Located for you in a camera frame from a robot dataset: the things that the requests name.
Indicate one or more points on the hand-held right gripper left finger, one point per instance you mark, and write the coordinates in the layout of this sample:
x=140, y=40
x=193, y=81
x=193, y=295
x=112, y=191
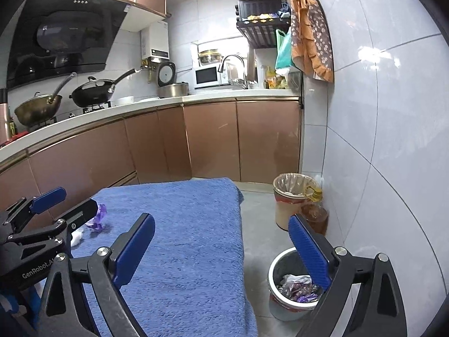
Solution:
x=135, y=249

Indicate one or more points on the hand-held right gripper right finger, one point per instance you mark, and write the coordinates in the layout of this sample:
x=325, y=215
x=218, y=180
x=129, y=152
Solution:
x=308, y=249

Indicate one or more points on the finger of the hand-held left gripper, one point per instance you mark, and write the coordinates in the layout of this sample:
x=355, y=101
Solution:
x=82, y=214
x=49, y=198

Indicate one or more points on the purple candy wrapper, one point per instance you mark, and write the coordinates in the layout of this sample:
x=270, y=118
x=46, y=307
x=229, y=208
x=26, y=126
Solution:
x=98, y=217

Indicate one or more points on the white tissue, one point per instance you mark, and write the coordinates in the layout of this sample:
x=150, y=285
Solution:
x=77, y=237

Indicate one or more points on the pile of discarded wrappers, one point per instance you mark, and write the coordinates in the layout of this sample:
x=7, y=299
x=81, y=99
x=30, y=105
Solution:
x=298, y=288

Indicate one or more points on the small white-rimmed waste bin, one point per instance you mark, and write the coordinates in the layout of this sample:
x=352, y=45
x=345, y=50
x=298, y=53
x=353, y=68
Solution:
x=280, y=305

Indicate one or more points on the cooking oil bottle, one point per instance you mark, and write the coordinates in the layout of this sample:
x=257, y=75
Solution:
x=317, y=217

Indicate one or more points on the beige bin with plastic liner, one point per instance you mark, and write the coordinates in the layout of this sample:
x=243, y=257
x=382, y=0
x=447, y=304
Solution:
x=286, y=210

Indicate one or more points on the blue towel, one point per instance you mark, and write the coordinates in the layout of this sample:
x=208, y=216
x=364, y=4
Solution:
x=189, y=245

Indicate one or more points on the brass cooking pot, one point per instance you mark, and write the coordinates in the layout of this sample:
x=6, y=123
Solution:
x=35, y=110

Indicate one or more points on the pink thermos bottle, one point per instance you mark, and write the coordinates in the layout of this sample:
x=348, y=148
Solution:
x=4, y=119

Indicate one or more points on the gas stove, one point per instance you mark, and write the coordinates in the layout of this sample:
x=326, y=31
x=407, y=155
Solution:
x=94, y=107

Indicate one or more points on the black wok with lid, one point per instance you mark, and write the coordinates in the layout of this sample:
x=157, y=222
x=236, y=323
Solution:
x=91, y=93

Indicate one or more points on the white bowl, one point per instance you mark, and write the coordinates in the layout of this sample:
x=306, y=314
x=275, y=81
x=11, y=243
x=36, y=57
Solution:
x=125, y=100

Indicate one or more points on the white plate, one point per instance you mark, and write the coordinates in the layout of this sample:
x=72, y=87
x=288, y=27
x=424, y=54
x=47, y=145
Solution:
x=146, y=99

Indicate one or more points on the brown kitchen base cabinets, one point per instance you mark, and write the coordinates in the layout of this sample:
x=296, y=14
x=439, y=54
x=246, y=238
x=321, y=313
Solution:
x=210, y=140

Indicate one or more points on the stainless steel pot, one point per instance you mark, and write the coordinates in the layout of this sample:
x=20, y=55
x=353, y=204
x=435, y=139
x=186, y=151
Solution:
x=173, y=90

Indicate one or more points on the yellow gas pipe fitting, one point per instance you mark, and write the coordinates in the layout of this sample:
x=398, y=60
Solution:
x=150, y=72

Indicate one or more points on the black range hood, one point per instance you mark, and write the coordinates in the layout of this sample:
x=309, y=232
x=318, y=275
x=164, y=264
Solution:
x=66, y=35

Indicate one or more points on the yellow food packets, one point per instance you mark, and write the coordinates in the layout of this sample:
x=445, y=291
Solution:
x=277, y=80

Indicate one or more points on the white microwave oven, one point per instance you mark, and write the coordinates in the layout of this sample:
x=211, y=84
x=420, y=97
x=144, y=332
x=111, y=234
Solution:
x=208, y=76

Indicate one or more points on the white water heater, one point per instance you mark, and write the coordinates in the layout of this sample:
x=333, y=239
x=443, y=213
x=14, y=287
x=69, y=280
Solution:
x=156, y=40

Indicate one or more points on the green plastic bag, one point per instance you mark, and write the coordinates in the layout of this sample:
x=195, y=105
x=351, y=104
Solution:
x=283, y=56

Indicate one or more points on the glass lidded pot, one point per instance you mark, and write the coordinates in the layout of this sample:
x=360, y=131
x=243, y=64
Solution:
x=210, y=58

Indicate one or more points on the chrome kitchen faucet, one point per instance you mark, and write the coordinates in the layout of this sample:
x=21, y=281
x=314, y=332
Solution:
x=231, y=57

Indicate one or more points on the orange floral apron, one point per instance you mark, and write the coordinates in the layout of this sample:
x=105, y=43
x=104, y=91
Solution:
x=315, y=42

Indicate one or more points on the black plastic basket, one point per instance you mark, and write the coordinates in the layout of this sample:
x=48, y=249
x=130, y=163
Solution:
x=259, y=7

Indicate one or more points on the black wall rack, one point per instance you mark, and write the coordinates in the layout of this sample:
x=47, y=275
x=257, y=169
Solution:
x=261, y=33

